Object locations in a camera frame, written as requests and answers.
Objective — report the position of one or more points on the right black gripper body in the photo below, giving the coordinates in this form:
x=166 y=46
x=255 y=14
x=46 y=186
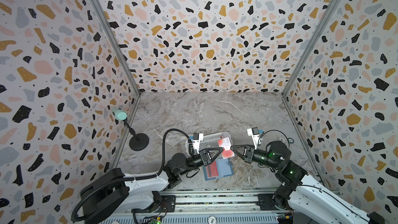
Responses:
x=249 y=154

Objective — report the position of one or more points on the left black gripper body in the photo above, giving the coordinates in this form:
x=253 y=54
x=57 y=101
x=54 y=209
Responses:
x=197 y=160

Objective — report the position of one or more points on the white plastic basket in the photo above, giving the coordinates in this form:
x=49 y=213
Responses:
x=211 y=140

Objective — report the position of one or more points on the red-circle credit card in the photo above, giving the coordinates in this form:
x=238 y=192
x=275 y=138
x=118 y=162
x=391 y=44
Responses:
x=226 y=144
x=211 y=171

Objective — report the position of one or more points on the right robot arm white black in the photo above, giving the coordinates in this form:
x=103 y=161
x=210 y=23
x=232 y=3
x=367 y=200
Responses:
x=300 y=191

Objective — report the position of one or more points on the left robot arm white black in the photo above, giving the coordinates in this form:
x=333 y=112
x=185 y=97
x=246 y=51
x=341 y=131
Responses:
x=117 y=191

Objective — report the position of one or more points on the black stand with green ball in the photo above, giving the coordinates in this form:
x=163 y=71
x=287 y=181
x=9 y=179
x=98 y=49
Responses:
x=138 y=141

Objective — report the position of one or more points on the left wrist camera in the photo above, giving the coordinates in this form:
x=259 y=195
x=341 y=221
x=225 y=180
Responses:
x=194 y=143

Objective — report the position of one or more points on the aluminium rail base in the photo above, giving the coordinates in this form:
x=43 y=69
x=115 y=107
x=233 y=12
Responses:
x=214 y=207

